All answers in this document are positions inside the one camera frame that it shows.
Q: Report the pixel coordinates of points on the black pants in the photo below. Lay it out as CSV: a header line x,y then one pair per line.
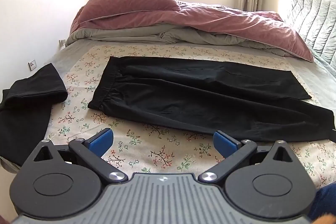
x,y
199,92

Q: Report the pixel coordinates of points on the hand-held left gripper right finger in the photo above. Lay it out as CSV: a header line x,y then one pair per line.
x,y
225,144

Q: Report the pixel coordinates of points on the black garment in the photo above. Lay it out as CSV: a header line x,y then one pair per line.
x,y
25,108

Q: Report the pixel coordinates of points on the grey bed sheet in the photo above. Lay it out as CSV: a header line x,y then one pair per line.
x,y
59,61

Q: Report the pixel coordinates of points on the grey quilted headboard cover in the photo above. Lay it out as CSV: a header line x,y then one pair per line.
x,y
312,19

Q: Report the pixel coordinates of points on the white wall socket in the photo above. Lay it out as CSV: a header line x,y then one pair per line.
x,y
32,64

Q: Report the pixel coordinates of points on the pink pillow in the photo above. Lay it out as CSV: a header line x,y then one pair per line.
x,y
131,1

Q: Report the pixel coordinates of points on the floral bed sheet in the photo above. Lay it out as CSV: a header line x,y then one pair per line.
x,y
136,140

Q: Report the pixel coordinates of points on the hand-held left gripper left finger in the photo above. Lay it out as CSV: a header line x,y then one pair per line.
x,y
101,141

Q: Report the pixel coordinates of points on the pink and grey duvet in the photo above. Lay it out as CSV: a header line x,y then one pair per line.
x,y
210,20

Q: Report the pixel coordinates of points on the person's blue clothing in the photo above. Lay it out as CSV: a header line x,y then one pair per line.
x,y
325,200

